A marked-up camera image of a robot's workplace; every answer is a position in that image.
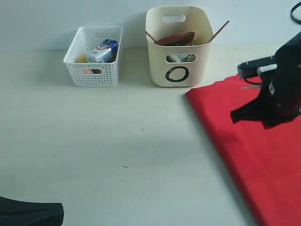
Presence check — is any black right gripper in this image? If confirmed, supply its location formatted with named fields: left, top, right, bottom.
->
left=230, top=33, right=301, bottom=129

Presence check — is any red scalloped table cloth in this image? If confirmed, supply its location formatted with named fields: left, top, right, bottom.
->
left=185, top=75, right=301, bottom=226

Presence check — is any wooden chopstick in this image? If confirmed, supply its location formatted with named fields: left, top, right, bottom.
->
left=145, top=31, right=156, bottom=42
left=208, top=20, right=230, bottom=43

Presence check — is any stainless steel cup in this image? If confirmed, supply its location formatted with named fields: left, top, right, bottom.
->
left=179, top=54, right=196, bottom=63

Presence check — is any brown wooden plate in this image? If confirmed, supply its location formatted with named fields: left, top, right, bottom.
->
left=154, top=32, right=195, bottom=46

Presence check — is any white blue packet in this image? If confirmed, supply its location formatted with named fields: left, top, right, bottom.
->
left=86, top=39, right=119, bottom=63

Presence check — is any brown egg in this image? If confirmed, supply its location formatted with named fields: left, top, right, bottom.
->
left=82, top=69, right=102, bottom=74

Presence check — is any yellow lemon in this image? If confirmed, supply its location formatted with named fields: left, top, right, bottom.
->
left=76, top=54, right=87, bottom=64

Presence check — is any white ceramic bowl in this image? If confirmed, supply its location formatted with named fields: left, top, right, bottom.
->
left=166, top=55, right=181, bottom=63

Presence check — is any cream plastic bin with circle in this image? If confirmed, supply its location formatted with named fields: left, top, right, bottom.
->
left=145, top=6, right=214, bottom=87

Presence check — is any white perforated plastic basket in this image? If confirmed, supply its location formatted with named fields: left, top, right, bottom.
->
left=63, top=26, right=123, bottom=87

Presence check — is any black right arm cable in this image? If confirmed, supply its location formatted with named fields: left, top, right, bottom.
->
left=290, top=0, right=301, bottom=24

